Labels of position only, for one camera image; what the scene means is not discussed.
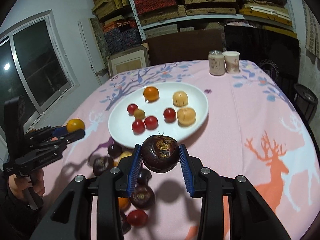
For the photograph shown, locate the red tomato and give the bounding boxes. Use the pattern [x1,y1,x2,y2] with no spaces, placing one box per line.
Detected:
[131,119,145,134]
[144,116,158,130]
[127,210,149,227]
[163,108,176,123]
[127,103,138,115]

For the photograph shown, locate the pale yellow striped fruit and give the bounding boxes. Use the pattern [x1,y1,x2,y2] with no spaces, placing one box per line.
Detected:
[177,107,196,126]

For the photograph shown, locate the large orange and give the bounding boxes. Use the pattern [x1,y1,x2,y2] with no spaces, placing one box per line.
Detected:
[118,197,131,212]

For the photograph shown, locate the large dark purple fruit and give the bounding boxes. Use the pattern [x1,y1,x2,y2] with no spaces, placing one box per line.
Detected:
[120,211,132,235]

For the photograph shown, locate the cardboard box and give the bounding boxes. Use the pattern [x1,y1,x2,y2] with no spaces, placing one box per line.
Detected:
[107,43,150,77]

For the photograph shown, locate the pink deer tablecloth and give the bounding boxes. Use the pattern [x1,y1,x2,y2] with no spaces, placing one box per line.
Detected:
[44,60,319,239]

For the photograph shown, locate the dark water chestnut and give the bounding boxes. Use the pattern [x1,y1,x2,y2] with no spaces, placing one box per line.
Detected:
[93,156,114,177]
[140,135,180,173]
[130,185,156,210]

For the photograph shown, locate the small dark plum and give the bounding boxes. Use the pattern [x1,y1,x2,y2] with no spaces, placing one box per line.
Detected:
[107,144,123,159]

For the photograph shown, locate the small brown yellow fruit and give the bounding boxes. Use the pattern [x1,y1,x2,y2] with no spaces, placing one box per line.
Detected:
[133,109,145,120]

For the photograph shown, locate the left hand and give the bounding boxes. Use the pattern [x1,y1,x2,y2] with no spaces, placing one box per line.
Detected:
[8,169,46,202]

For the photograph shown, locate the yellow apple-like fruit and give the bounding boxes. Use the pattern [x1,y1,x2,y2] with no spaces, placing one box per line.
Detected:
[66,119,85,133]

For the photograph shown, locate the patterned paper cup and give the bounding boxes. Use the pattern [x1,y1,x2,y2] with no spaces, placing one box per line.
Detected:
[222,51,240,74]

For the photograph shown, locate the window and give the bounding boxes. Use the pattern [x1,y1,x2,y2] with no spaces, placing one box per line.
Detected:
[1,10,75,130]

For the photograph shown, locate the pale yellow fruit on plate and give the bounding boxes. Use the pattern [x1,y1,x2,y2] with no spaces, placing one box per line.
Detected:
[172,91,188,107]

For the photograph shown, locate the patterned can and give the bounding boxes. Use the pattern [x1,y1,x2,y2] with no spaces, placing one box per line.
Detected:
[208,50,225,76]

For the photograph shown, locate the white oval plate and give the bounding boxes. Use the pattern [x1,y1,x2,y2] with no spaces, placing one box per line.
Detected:
[108,82,209,148]

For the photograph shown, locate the pale yellow pear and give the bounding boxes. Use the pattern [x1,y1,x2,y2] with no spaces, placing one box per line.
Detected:
[118,151,132,163]

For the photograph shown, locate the small orange on plate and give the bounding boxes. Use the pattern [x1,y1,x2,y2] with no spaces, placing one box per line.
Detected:
[143,86,159,102]

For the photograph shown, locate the metal shelf with boxes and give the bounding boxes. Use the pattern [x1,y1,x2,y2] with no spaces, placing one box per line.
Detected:
[92,0,297,41]

